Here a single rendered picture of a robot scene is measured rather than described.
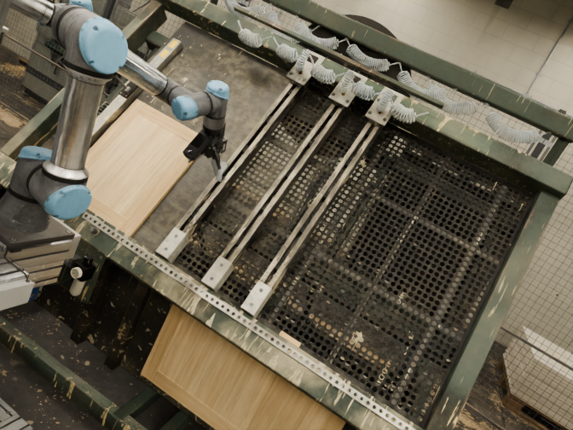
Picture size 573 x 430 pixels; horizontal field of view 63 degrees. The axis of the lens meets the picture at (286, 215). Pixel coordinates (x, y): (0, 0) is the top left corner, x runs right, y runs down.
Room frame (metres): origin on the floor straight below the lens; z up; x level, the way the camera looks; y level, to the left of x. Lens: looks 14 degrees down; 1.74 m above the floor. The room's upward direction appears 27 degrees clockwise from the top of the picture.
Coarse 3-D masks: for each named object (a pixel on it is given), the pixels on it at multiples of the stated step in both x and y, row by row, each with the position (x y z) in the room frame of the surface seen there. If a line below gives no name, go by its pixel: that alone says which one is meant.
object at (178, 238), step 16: (304, 64) 2.31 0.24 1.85; (320, 64) 2.32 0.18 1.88; (304, 80) 2.25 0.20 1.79; (288, 96) 2.24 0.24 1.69; (272, 112) 2.19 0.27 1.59; (288, 112) 2.27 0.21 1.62; (256, 128) 2.12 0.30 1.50; (272, 128) 2.17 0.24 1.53; (240, 144) 2.07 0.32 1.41; (256, 144) 2.08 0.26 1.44; (240, 160) 2.02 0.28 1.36; (224, 176) 2.00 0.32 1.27; (208, 192) 1.92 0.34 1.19; (224, 192) 1.98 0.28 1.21; (192, 208) 1.87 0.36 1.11; (208, 208) 1.89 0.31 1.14; (192, 224) 1.82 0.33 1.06; (176, 240) 1.78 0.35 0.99; (160, 256) 1.78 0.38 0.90; (176, 256) 1.79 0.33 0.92
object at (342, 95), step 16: (336, 96) 2.21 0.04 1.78; (352, 96) 2.22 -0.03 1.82; (336, 112) 2.21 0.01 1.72; (320, 128) 2.17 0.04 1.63; (304, 144) 2.09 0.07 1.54; (320, 144) 2.14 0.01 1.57; (304, 160) 2.04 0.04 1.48; (288, 176) 2.00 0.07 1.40; (272, 192) 1.94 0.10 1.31; (256, 208) 1.89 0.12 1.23; (272, 208) 1.91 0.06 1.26; (256, 224) 1.85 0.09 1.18; (240, 240) 1.81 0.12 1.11; (224, 256) 1.76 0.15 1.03; (240, 256) 1.81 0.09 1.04; (208, 272) 1.71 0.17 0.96; (224, 272) 1.72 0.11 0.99
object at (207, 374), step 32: (192, 320) 1.89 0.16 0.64; (160, 352) 1.90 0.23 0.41; (192, 352) 1.87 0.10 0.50; (224, 352) 1.84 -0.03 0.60; (160, 384) 1.89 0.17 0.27; (192, 384) 1.86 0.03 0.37; (224, 384) 1.82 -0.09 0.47; (256, 384) 1.80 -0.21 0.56; (288, 384) 1.77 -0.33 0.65; (224, 416) 1.81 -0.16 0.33; (256, 416) 1.78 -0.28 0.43; (288, 416) 1.75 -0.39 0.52; (320, 416) 1.72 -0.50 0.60
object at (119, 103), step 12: (168, 48) 2.41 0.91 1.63; (180, 48) 2.45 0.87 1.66; (156, 60) 2.36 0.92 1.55; (168, 60) 2.39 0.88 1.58; (120, 96) 2.21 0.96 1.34; (132, 96) 2.24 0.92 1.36; (108, 108) 2.17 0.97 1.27; (120, 108) 2.19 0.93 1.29; (96, 120) 2.12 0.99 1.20; (108, 120) 2.14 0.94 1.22; (96, 132) 2.09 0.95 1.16
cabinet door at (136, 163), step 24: (120, 120) 2.16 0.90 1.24; (144, 120) 2.17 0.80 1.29; (168, 120) 2.18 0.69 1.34; (96, 144) 2.07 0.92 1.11; (120, 144) 2.08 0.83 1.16; (144, 144) 2.09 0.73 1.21; (168, 144) 2.10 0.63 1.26; (96, 168) 2.00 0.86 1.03; (120, 168) 2.01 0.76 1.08; (144, 168) 2.02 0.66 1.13; (168, 168) 2.03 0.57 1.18; (96, 192) 1.93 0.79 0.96; (120, 192) 1.94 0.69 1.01; (144, 192) 1.95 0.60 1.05; (168, 192) 1.98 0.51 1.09; (120, 216) 1.87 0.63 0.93; (144, 216) 1.88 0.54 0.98
